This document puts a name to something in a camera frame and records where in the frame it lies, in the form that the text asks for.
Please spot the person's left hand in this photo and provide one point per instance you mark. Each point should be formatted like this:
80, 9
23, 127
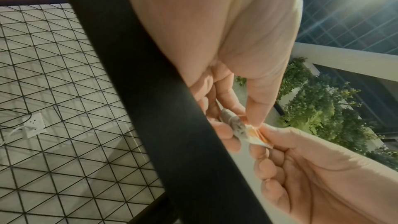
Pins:
217, 21

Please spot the person's right hand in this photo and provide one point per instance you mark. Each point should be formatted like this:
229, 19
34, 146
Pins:
326, 181

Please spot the white tea bag yellow tag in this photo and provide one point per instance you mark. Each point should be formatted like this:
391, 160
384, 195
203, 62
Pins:
239, 129

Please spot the black table base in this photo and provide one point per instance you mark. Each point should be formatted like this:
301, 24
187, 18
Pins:
155, 95

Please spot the gridded glass facade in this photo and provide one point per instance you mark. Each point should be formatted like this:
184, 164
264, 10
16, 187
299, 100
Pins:
342, 9

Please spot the green leafy plant wall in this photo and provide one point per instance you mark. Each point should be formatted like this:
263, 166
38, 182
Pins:
326, 110

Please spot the white wall socket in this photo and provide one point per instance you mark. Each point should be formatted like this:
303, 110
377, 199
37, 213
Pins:
34, 124

